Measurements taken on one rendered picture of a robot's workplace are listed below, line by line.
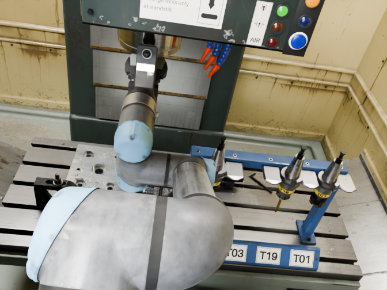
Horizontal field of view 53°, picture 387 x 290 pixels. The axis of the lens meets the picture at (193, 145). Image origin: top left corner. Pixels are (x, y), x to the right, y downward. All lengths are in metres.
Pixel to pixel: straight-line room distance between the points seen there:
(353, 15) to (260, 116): 0.68
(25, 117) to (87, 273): 1.88
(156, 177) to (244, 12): 0.38
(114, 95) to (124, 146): 0.89
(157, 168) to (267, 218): 0.69
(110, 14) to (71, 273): 0.49
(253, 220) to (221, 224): 0.92
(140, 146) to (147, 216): 0.32
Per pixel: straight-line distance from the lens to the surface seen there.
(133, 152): 0.77
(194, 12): 0.76
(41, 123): 2.23
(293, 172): 1.11
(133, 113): 0.80
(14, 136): 2.17
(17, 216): 1.38
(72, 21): 1.57
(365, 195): 1.83
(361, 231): 1.71
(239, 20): 0.77
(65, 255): 0.46
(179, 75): 1.56
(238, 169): 1.11
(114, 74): 1.59
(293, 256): 1.33
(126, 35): 0.95
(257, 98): 2.12
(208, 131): 1.76
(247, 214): 1.43
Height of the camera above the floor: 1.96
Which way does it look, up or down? 40 degrees down
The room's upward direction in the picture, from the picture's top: 11 degrees clockwise
